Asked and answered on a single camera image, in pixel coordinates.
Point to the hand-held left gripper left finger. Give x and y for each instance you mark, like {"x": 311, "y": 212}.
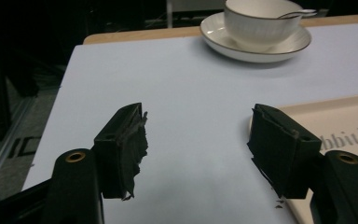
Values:
{"x": 118, "y": 152}

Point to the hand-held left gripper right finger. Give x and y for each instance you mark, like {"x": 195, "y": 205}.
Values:
{"x": 287, "y": 149}

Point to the beige tray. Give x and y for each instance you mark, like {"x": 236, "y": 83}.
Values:
{"x": 345, "y": 124}

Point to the pale blue table mat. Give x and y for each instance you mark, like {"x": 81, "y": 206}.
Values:
{"x": 192, "y": 93}

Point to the white ribbed cup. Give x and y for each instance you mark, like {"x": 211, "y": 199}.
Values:
{"x": 262, "y": 23}

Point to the dark metal stand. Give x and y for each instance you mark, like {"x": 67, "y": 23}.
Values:
{"x": 1, "y": 93}

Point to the white saucer with dark rim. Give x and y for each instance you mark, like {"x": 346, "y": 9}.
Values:
{"x": 223, "y": 34}

